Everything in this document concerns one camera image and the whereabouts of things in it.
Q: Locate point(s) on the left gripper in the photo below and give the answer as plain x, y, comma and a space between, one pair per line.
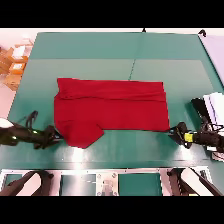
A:
50, 136

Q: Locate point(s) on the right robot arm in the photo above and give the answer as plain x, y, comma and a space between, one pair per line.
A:
206, 137

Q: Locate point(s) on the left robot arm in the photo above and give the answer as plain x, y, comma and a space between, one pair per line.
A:
20, 134

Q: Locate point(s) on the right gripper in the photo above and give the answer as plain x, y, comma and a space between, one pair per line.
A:
179, 133

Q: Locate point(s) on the white garment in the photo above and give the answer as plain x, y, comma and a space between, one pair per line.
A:
216, 106

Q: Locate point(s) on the red T-shirt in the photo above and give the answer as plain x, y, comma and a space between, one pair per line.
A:
113, 110

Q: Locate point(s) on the silver frame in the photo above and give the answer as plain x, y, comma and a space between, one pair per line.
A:
106, 183

